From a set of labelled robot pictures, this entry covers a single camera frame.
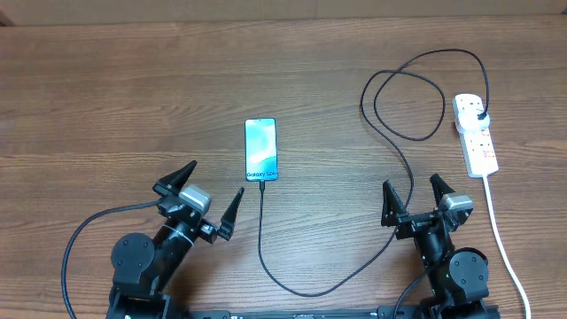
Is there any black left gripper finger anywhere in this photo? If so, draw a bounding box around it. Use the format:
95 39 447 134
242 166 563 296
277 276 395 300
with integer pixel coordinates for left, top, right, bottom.
218 187 245 241
152 160 198 198

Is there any blue Galaxy smartphone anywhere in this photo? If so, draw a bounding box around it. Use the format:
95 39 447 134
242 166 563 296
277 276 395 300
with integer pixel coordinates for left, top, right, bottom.
245 118 279 182

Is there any white power strip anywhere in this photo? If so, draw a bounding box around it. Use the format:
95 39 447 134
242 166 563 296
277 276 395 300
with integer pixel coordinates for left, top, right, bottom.
452 94 499 178

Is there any white charger plug adapter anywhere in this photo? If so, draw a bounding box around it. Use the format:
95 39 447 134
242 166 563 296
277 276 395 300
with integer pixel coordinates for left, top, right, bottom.
455 111 491 134

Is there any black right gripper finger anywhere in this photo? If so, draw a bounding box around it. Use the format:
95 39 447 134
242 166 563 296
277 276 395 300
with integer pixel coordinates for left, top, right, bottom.
381 181 408 227
430 174 455 208

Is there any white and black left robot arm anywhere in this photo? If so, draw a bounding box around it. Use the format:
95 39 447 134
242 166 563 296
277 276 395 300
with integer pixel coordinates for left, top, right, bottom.
106 160 245 319

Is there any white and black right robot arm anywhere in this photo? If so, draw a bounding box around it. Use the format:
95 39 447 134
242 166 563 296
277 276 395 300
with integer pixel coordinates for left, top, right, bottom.
377 174 501 319

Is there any black charger cable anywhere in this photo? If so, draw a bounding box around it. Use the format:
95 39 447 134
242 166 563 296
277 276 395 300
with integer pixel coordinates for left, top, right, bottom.
257 48 491 298

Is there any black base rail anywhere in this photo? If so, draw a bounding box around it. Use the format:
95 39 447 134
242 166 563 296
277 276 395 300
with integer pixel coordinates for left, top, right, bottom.
188 306 501 319

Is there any white power strip cord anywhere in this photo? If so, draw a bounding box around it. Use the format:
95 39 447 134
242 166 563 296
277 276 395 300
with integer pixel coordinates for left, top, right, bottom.
481 175 532 319

